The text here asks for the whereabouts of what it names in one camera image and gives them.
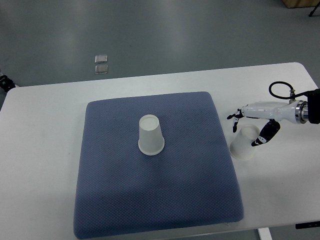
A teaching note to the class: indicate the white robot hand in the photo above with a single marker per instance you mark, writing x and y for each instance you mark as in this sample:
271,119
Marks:
272,111

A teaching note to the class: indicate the white paper cup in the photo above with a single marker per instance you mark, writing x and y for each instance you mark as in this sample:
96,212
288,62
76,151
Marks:
241,146
151,141

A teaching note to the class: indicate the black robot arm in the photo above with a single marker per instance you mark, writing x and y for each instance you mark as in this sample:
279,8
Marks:
312,97

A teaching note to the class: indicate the white paper cup on mat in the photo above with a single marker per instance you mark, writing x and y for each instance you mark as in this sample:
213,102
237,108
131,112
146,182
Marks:
151,141

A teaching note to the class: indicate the blue textured cushion mat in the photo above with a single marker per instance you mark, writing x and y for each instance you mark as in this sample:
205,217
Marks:
191,182

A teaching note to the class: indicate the white table leg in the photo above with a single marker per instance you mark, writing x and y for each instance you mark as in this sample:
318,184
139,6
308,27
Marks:
264,233

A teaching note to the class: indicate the black table control panel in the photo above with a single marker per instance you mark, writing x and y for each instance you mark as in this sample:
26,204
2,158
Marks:
307,225

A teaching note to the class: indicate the black tripod leg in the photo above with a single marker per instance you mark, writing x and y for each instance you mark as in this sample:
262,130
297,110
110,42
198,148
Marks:
314,10

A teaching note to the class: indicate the wooden box corner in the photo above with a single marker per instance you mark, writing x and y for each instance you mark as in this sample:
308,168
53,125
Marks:
300,3

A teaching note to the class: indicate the upper silver floor plate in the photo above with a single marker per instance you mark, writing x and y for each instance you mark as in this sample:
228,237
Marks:
101,58

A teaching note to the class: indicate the black device at left edge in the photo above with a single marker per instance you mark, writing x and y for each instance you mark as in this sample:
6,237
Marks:
6,83

